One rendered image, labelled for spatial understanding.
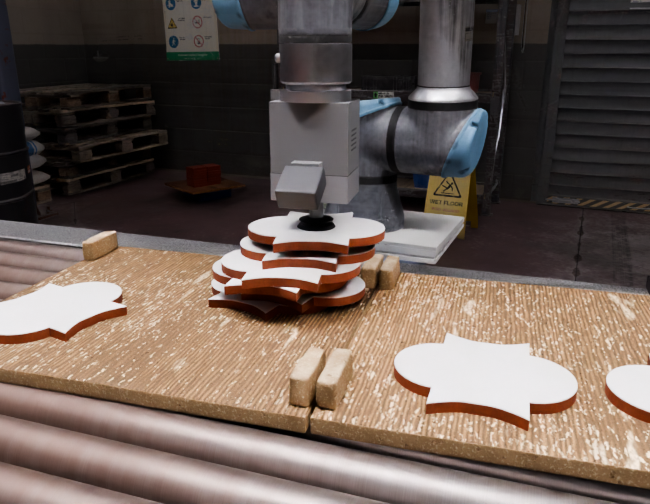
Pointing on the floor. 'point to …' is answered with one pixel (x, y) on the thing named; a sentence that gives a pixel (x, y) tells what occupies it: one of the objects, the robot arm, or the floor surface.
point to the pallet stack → (91, 133)
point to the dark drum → (9, 165)
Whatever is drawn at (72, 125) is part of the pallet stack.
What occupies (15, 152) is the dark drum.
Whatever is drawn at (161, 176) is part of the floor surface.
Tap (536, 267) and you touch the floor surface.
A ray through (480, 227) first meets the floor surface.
